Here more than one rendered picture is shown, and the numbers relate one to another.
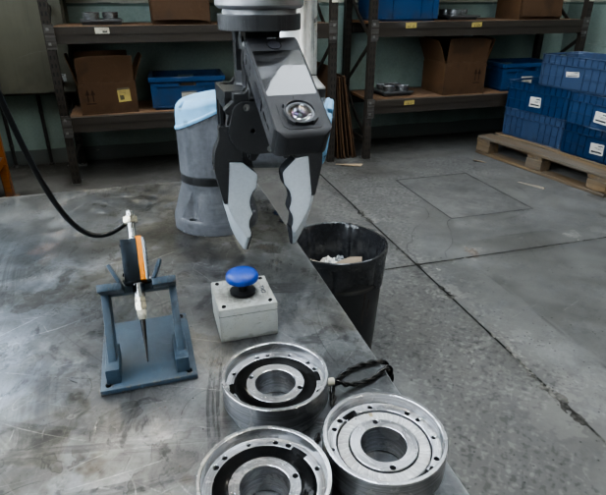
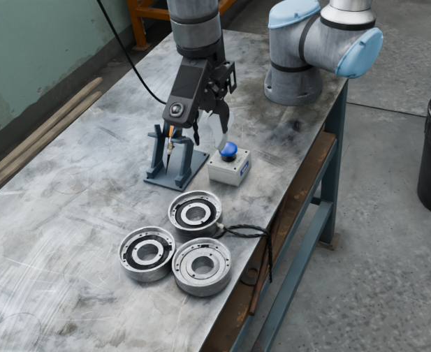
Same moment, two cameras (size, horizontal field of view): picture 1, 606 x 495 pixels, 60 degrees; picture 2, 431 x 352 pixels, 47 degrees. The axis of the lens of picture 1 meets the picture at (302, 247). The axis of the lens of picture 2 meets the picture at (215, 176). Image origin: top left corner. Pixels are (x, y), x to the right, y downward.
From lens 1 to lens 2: 0.61 m
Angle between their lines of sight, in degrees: 43
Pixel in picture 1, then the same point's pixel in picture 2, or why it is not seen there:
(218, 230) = (279, 100)
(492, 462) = not seen: outside the picture
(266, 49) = (188, 64)
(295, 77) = (189, 86)
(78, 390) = (138, 173)
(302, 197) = (218, 133)
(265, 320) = (230, 178)
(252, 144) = not seen: hidden behind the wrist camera
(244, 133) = not seen: hidden behind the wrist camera
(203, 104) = (279, 17)
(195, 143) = (274, 40)
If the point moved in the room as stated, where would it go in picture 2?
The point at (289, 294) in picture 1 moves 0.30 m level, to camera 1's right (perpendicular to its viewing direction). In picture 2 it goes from (270, 165) to (397, 230)
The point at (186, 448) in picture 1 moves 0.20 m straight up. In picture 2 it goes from (149, 221) to (128, 145)
